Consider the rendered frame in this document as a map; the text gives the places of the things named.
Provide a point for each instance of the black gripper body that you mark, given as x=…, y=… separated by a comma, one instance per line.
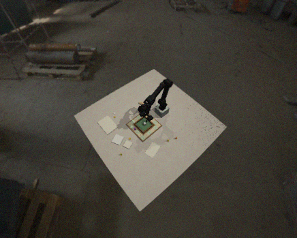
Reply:
x=149, y=117

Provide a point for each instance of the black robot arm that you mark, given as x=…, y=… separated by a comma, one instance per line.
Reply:
x=166, y=84

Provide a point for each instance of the beige flat square tile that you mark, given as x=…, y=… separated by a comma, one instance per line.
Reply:
x=127, y=144

